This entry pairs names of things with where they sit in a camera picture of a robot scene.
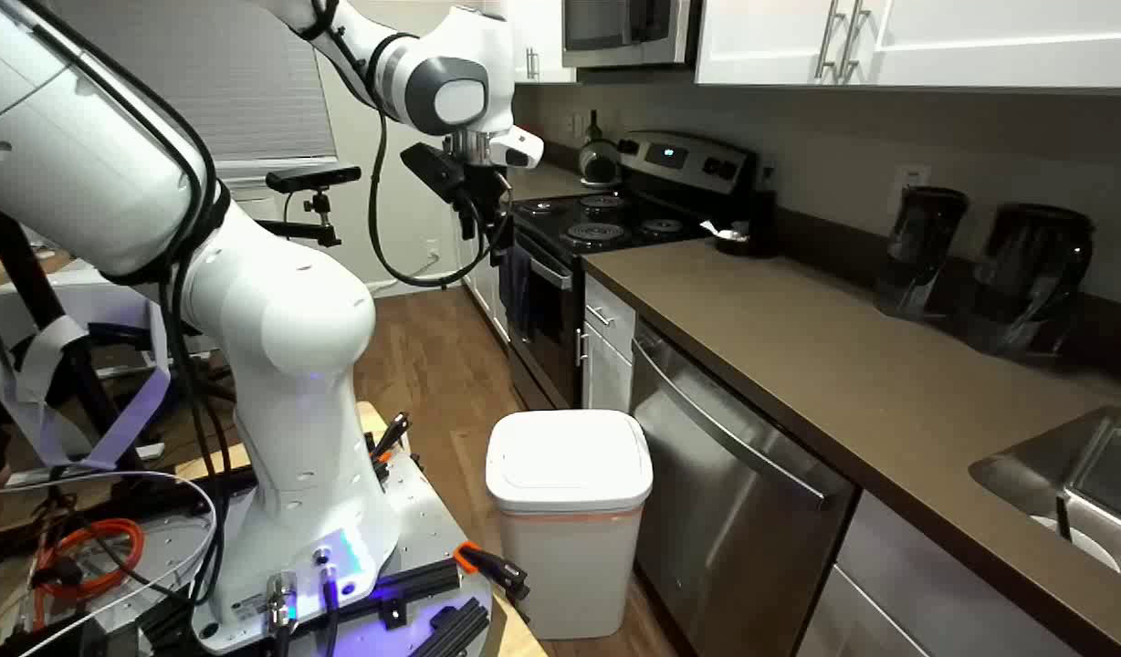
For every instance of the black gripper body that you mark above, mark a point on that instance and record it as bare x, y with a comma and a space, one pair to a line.
479, 181

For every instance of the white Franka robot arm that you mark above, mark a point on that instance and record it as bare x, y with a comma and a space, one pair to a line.
278, 315

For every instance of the white plastic trash can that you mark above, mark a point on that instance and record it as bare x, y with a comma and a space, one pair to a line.
569, 548

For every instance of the dark dish towel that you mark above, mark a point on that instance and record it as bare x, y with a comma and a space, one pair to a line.
516, 286

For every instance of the dark metal kettle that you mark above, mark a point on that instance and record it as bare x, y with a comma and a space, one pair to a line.
596, 161

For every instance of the black electric stove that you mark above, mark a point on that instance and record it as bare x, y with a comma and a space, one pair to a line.
554, 341

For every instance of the white base cabinet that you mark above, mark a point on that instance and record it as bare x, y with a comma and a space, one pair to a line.
608, 352

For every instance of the black stand with clamp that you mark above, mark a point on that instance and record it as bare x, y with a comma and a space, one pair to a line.
306, 175

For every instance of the stainless microwave oven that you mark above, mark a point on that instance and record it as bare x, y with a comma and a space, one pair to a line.
618, 21

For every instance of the dark bowl with white spoon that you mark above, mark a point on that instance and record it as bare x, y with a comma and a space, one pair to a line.
735, 239

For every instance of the black orange-tipped clamp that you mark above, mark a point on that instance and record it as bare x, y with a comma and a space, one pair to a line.
495, 565
393, 438

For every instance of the white window blinds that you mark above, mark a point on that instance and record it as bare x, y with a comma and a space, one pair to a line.
241, 85

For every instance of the grey robot mounting platform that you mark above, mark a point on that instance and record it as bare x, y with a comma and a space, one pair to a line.
429, 512

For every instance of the black metal bar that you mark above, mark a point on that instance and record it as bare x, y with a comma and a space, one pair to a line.
417, 582

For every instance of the stainless steel dishwasher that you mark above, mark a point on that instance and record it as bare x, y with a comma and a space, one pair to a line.
728, 524

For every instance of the white chair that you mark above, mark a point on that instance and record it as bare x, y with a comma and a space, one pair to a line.
84, 294

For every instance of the slim black glossy canister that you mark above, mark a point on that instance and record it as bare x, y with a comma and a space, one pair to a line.
920, 255

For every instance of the black diagonal pole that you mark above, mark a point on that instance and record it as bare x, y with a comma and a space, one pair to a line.
14, 260

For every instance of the wide black glossy canister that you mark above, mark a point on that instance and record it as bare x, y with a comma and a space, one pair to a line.
1029, 286

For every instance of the stainless cabinet under sink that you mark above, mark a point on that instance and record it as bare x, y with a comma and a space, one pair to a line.
924, 595

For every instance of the stainless steel sink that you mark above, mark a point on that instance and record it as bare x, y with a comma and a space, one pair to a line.
1092, 474

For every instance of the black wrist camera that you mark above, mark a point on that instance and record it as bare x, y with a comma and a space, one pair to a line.
431, 165

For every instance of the narrow white wall cabinet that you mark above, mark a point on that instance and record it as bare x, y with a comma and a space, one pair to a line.
545, 41

